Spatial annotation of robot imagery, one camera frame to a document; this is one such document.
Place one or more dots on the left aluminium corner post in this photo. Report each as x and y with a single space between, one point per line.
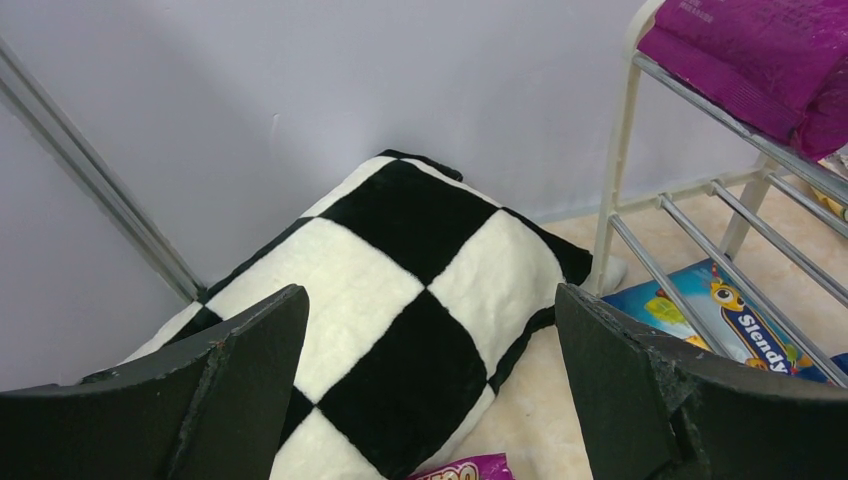
86 165

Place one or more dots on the blue Slendy snack bag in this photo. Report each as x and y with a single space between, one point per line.
741 325

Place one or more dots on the yellow snack bag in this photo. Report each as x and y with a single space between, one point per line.
837 164

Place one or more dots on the white metal wire shelf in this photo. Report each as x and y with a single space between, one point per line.
759 221

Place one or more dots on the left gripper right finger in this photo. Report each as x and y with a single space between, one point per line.
651 406

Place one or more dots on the purple grape candy bag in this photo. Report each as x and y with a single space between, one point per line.
481 467
778 66

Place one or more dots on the black white checkered pillow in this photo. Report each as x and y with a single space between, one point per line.
423 295

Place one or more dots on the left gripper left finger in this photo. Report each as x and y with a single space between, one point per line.
210 406

